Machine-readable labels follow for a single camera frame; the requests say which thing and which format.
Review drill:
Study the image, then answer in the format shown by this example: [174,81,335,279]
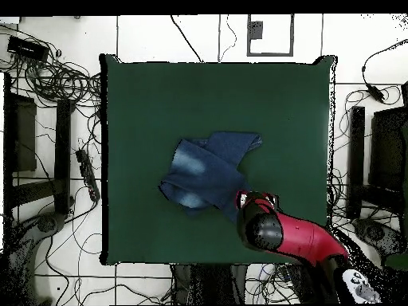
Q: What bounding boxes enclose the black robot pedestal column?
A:
[171,263,249,305]

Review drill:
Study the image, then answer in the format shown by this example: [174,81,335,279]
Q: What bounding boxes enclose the black power adapter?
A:
[365,83,387,104]

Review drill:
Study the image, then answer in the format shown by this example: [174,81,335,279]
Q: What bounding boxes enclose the grey wheeled base leg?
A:
[351,217,407,257]
[6,210,69,305]

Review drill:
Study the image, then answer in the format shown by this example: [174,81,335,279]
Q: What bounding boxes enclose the black cable tangle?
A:
[0,23,103,109]

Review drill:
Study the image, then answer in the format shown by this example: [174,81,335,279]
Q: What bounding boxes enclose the thick black floor cable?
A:
[169,14,205,64]

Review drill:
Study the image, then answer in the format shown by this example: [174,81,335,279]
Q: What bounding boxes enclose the black electronics box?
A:
[6,35,50,62]

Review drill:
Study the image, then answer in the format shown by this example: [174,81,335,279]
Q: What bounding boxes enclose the blue denim jeans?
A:
[158,130,264,224]

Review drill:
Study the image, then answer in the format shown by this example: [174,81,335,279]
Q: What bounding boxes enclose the black power strip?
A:
[75,148,102,203]

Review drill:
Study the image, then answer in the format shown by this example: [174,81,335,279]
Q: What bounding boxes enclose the black metal frame stand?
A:
[2,72,77,224]
[346,80,408,224]

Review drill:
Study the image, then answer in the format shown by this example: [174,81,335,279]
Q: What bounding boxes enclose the thin black floor cable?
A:
[217,14,238,63]

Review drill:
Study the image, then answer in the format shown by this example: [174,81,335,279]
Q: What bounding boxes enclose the grey square floor frame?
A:
[245,13,295,57]

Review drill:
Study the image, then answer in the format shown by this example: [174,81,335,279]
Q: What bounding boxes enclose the small grey floor box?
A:
[248,20,265,40]

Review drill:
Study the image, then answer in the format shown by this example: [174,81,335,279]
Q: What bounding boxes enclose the dark green table cloth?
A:
[99,53,338,267]

